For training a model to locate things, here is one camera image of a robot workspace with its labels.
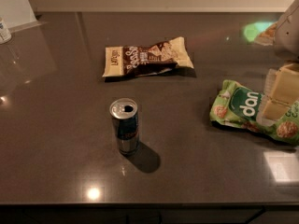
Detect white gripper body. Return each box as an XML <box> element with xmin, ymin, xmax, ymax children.
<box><xmin>274</xmin><ymin>0</ymin><xmax>299</xmax><ymax>62</ymax></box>

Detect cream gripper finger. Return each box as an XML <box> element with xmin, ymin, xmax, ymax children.
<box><xmin>256</xmin><ymin>95</ymin><xmax>291</xmax><ymax>126</ymax></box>
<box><xmin>264</xmin><ymin>63</ymin><xmax>299</xmax><ymax>105</ymax></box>

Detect green rice chip bag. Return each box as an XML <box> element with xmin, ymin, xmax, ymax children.
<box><xmin>209</xmin><ymin>80</ymin><xmax>299</xmax><ymax>146</ymax></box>

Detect redbull can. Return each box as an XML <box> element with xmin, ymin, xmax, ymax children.
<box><xmin>109</xmin><ymin>98</ymin><xmax>139</xmax><ymax>156</ymax></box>

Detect brown and cream chip bag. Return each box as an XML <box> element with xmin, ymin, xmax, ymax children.
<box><xmin>103</xmin><ymin>36</ymin><xmax>193</xmax><ymax>77</ymax></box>

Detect white bottle with label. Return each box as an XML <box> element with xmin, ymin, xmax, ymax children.
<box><xmin>0</xmin><ymin>17</ymin><xmax>12</xmax><ymax>44</ymax></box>

